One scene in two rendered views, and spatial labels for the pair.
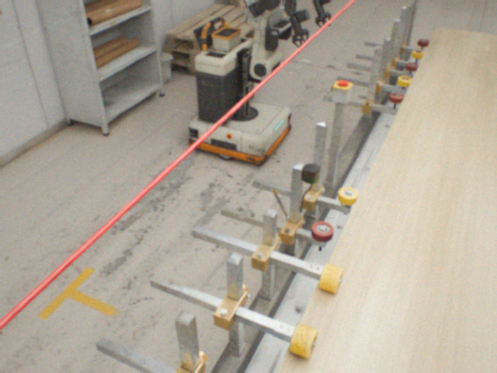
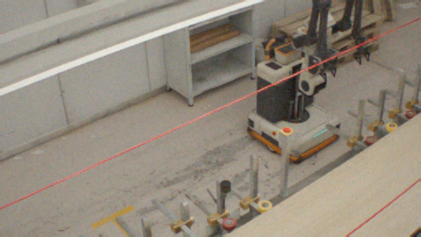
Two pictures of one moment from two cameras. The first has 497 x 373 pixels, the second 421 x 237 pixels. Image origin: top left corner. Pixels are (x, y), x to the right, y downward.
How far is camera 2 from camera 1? 1.85 m
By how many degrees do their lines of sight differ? 23
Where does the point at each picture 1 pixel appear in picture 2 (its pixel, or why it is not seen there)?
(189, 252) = (201, 217)
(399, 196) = (295, 216)
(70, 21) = not seen: hidden behind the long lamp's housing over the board
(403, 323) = not seen: outside the picture
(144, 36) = (245, 28)
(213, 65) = (268, 75)
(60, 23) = not seen: hidden behind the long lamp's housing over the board
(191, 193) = (228, 173)
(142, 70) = (241, 53)
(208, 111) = (262, 109)
